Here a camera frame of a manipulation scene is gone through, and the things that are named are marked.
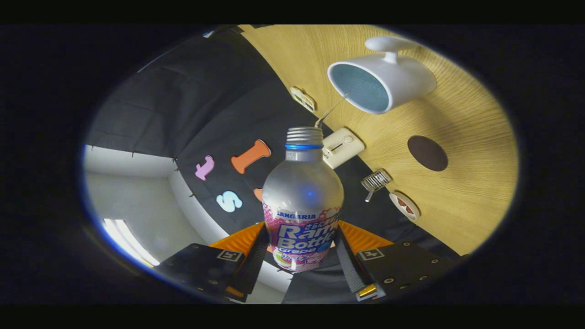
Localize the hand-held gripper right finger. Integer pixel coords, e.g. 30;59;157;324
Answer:
336;221;469;302

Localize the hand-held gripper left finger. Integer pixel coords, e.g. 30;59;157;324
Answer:
155;222;270;303

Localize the silver juice bottle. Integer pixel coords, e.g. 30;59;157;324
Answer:
262;127;345;272

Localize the dark brown round coaster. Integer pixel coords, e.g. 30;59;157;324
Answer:
407;135;449;172

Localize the white cup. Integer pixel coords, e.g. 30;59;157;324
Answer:
327;36;437;115

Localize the white round plate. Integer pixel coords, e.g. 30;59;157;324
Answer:
389;191;420;222

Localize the white toaster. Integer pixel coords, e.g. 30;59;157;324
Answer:
321;127;365;170

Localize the small ceiling light panel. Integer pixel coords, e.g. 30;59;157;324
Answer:
103;218;160;268

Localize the wooden table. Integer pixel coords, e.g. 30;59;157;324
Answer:
238;25;519;256

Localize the white divided tray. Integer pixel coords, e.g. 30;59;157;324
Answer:
290;86;316;113

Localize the metal wire holder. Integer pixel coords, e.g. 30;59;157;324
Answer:
361;169;393;195

